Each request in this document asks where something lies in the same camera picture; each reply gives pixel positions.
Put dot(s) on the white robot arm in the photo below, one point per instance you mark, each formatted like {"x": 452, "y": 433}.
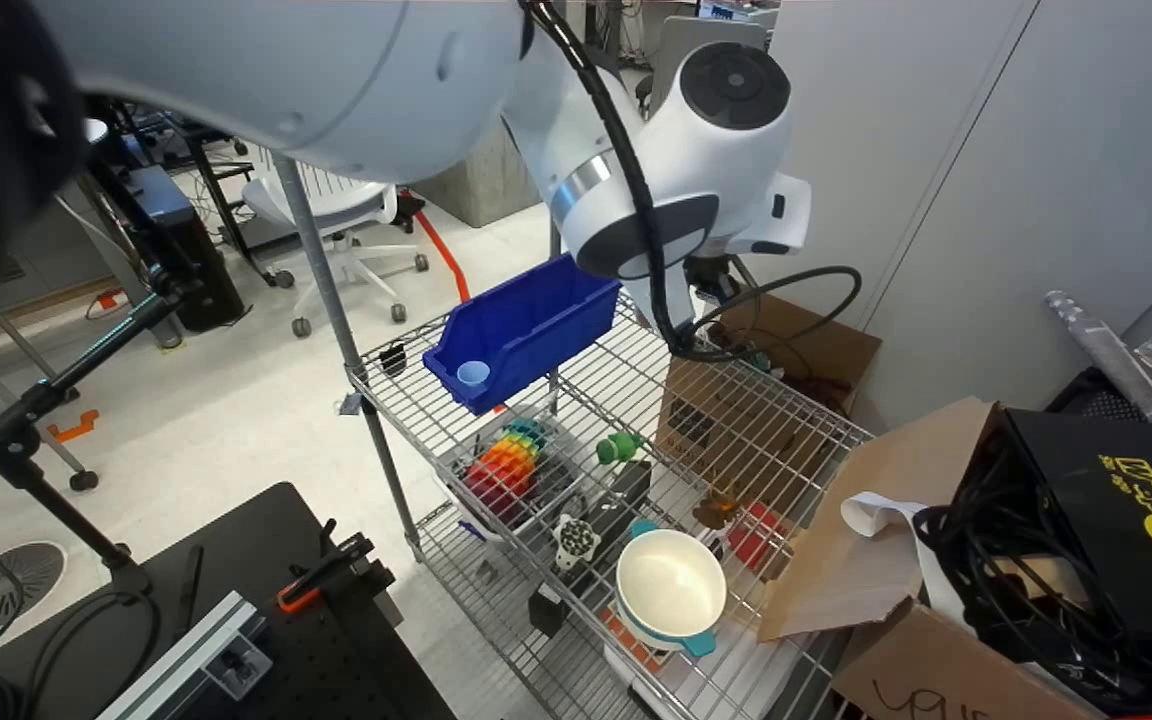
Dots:
{"x": 402, "y": 90}

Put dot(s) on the small green toy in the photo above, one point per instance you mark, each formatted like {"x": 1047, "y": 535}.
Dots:
{"x": 618, "y": 446}

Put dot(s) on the red toy item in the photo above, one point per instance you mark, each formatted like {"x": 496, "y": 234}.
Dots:
{"x": 755, "y": 537}

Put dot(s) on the blue plastic bin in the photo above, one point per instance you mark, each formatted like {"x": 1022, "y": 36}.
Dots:
{"x": 522, "y": 328}

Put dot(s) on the white bowl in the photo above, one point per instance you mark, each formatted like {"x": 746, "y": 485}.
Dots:
{"x": 669, "y": 586}

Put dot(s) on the brown cardboard box under shelf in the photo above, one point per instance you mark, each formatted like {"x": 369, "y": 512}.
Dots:
{"x": 821, "y": 359}

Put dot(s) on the white office chair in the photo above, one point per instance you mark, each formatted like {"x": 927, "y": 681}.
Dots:
{"x": 366, "y": 234}

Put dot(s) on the orange black clamp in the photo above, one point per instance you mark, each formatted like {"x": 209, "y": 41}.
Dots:
{"x": 351, "y": 563}

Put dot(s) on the open cardboard box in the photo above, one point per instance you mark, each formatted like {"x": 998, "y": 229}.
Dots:
{"x": 861, "y": 565}

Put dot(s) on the black yellow bag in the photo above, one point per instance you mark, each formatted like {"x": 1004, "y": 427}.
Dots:
{"x": 1092, "y": 476}

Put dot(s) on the colourful stacking ring toy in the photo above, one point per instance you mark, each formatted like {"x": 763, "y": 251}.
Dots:
{"x": 507, "y": 468}

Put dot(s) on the wire shelving rack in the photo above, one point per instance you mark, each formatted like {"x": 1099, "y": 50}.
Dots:
{"x": 540, "y": 586}

